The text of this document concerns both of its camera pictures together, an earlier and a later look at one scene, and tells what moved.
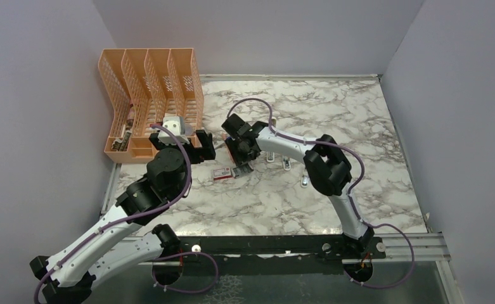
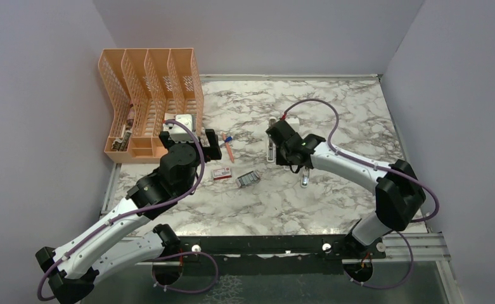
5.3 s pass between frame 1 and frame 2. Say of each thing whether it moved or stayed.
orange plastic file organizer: stayed
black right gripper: moved
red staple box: stayed
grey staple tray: moved
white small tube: stayed
